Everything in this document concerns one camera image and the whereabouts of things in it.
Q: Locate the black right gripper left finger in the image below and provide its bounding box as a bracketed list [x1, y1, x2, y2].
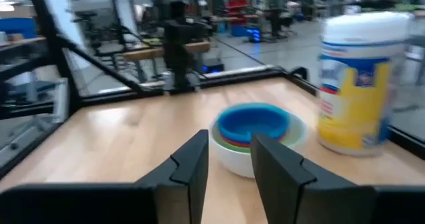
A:
[134, 129, 211, 224]

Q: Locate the blue background panel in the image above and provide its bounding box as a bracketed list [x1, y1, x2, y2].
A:
[0, 17, 38, 41]

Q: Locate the small green plastic bowl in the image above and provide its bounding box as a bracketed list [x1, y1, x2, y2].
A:
[211, 117, 307, 154]

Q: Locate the large white bowl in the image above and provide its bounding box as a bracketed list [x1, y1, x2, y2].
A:
[208, 112, 309, 179]

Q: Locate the red background shelf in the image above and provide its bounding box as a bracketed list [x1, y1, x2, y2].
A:
[224, 0, 250, 26]

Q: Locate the small dark blue plastic bowl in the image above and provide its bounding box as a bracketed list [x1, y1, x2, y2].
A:
[217, 124, 290, 144]

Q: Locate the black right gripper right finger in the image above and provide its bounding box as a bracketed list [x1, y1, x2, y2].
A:
[250, 133, 375, 224]

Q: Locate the yellow white wipes canister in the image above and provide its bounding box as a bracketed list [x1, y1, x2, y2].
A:
[316, 11, 413, 158]

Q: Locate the small red plastic bowl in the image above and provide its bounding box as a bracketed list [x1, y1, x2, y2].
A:
[219, 133, 287, 149]

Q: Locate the wooden background table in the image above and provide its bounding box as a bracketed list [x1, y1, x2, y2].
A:
[122, 39, 212, 84]

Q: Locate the small teal plastic bowl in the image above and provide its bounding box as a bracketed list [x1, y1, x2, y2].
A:
[216, 102, 292, 142]

